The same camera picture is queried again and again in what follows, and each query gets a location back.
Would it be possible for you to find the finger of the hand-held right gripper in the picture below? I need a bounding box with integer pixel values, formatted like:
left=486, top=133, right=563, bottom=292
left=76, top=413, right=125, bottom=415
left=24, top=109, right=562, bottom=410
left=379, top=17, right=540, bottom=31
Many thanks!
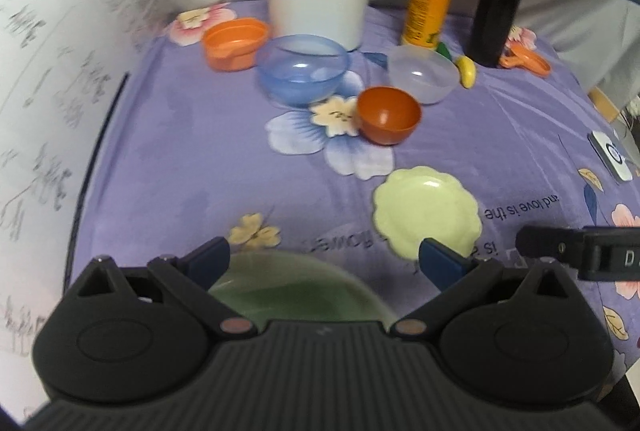
left=516, top=223, right=587, bottom=262

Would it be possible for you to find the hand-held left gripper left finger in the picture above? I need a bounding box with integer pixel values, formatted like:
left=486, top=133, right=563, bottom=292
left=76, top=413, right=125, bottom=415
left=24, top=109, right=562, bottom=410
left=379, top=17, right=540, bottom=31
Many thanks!
left=77, top=236, right=256, bottom=342

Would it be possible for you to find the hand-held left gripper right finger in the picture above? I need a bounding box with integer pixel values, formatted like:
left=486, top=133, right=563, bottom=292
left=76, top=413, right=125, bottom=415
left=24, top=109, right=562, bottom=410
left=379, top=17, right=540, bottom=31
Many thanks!
left=392, top=237, right=576, bottom=342

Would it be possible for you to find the pale yellow flower-shaped plate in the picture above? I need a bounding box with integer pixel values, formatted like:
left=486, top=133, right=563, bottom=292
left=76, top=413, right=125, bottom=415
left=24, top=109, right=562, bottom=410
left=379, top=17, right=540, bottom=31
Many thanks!
left=372, top=166, right=483, bottom=260

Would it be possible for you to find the green square plate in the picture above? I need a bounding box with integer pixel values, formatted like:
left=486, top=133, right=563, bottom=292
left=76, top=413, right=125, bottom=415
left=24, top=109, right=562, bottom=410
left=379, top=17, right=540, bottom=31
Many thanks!
left=207, top=251, right=398, bottom=329

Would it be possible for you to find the small orange bowl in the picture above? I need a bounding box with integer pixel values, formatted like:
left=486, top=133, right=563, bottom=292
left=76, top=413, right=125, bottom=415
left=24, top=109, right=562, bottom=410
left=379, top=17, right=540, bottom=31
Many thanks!
left=357, top=86, right=422, bottom=146

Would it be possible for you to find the clear plastic bowl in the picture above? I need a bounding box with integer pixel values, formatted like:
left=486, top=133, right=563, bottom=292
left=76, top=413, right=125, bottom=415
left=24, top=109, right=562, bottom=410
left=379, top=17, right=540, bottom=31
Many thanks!
left=387, top=45, right=461, bottom=106

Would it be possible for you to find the translucent blue bowl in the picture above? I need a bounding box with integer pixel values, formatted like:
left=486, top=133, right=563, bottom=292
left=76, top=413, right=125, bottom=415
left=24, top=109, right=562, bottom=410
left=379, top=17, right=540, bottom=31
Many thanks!
left=256, top=34, right=351, bottom=108

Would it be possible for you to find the purple floral tablecloth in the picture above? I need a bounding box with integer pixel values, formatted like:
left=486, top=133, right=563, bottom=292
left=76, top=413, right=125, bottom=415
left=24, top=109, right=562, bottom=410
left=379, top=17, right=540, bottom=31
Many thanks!
left=65, top=0, right=640, bottom=412

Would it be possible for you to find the white square device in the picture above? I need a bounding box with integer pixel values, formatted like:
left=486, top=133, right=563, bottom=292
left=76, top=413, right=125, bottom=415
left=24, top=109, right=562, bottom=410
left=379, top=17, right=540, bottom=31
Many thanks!
left=587, top=130, right=635, bottom=184

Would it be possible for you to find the orange plastic scoop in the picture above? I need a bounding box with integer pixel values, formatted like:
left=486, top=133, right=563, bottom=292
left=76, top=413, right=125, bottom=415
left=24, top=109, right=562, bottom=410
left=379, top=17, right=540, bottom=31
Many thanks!
left=497, top=46, right=552, bottom=77

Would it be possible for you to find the small yellow toy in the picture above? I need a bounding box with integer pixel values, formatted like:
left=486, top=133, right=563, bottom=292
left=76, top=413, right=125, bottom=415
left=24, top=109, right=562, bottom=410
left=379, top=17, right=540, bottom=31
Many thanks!
left=457, top=55, right=478, bottom=89

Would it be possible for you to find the orange plastic container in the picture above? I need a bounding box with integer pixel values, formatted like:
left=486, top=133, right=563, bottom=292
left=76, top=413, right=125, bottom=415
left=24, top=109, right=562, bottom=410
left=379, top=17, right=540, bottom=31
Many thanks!
left=201, top=18, right=272, bottom=72

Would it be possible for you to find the white printed box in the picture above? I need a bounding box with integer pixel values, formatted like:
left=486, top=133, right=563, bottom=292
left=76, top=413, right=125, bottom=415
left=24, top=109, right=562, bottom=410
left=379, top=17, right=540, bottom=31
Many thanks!
left=0, top=0, right=166, bottom=357

